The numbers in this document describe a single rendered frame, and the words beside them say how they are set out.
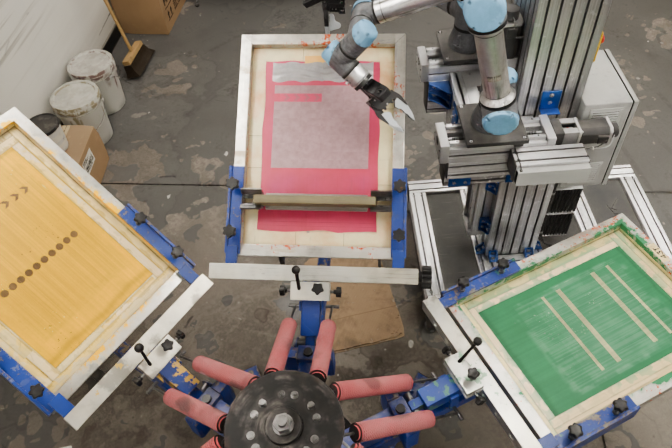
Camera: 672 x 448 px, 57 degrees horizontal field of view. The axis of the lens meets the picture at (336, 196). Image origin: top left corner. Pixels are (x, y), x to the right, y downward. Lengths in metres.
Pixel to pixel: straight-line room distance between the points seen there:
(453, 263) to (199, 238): 1.47
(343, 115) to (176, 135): 2.33
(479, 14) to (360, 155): 0.63
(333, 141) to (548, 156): 0.79
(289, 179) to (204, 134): 2.21
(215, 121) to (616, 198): 2.59
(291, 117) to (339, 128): 0.18
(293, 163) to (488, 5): 0.83
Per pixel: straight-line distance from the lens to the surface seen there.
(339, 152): 2.13
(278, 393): 1.64
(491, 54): 1.93
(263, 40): 2.27
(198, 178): 4.00
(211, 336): 3.30
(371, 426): 1.70
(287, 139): 2.17
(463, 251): 3.24
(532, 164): 2.33
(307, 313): 2.00
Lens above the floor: 2.80
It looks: 49 degrees down
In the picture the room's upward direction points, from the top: 5 degrees counter-clockwise
